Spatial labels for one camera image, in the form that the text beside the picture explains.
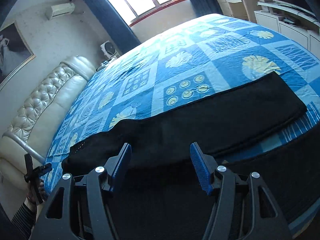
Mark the left blue curtain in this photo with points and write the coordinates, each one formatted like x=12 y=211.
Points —
x=118 y=30

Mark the white dressing table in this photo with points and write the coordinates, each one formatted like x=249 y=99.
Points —
x=241 y=9

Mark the white wall air conditioner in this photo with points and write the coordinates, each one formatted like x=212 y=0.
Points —
x=59 y=10

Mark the blue patterned bedspread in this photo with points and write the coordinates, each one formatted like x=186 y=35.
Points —
x=195 y=59

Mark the white electric fan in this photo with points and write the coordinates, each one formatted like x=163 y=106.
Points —
x=109 y=51

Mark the white tv cabinet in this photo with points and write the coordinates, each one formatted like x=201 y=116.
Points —
x=290 y=20

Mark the striped left sleeve forearm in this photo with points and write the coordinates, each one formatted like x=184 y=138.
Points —
x=25 y=218

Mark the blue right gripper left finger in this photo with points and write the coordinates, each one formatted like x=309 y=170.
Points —
x=117 y=168

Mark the black studded pants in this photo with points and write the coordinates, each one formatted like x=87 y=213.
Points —
x=222 y=124

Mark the cream tufted leather headboard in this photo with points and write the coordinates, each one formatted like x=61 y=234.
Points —
x=33 y=128

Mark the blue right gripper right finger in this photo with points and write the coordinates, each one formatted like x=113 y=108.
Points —
x=203 y=165

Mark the left hand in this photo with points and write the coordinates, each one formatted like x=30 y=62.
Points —
x=36 y=192

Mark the framed wall picture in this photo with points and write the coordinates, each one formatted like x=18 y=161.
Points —
x=15 y=52

